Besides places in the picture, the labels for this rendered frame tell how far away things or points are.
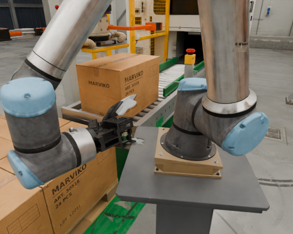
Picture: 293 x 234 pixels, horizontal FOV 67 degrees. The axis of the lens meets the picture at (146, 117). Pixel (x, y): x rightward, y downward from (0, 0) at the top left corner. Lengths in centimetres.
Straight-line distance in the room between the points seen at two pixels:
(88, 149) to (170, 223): 64
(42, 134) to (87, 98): 134
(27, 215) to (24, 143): 79
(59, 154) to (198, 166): 52
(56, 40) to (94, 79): 115
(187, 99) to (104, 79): 93
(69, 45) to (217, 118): 42
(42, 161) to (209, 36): 45
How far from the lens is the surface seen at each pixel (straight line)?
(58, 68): 56
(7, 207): 119
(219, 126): 66
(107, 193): 174
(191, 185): 84
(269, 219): 190
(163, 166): 85
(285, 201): 210
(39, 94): 44
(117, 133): 57
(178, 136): 85
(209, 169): 86
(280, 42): 990
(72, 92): 284
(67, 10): 55
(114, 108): 63
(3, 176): 139
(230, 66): 59
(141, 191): 80
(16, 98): 44
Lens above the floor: 131
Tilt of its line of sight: 26 degrees down
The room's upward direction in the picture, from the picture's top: straight up
